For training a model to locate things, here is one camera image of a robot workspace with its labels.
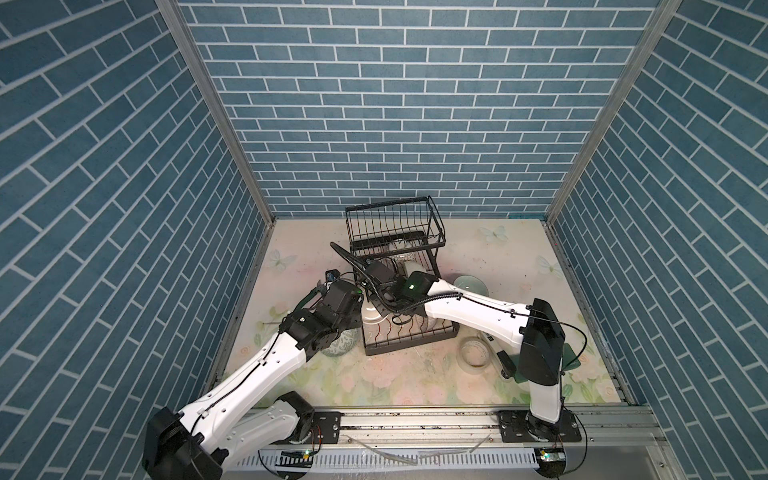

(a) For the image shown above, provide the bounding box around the plain white ceramic bowl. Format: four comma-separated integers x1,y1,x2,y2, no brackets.
361,301,387,325

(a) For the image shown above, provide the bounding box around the green rimmed striped bowl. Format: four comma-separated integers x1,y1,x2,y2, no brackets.
322,330,360,357

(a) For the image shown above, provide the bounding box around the cream ceramic bowl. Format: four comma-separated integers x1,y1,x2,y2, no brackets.
402,260,427,277

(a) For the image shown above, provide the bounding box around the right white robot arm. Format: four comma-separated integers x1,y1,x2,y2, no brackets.
361,261,565,438

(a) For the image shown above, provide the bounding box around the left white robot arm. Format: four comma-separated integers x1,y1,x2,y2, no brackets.
142,279,364,479

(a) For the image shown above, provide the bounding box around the left controller board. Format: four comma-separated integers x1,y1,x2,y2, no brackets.
275,450,316,472

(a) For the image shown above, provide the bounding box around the controller board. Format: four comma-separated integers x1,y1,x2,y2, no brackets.
275,450,316,472
533,447,567,479

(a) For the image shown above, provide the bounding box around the green sponge pad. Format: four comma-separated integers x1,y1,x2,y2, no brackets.
562,343,581,371

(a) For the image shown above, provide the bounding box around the right controller board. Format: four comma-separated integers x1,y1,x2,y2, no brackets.
533,447,567,479

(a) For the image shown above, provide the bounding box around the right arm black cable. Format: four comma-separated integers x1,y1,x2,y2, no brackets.
329,241,589,373

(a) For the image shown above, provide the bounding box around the black wire dish rack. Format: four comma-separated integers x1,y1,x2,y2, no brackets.
345,196,460,356

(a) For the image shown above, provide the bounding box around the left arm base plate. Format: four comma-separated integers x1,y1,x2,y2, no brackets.
298,410,342,445

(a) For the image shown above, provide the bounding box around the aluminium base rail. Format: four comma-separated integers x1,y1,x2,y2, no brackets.
222,405,665,475

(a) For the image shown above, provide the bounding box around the white cable tie strip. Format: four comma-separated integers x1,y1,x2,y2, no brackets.
346,435,491,466

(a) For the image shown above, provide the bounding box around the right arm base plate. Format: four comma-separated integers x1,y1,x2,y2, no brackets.
496,410,582,443

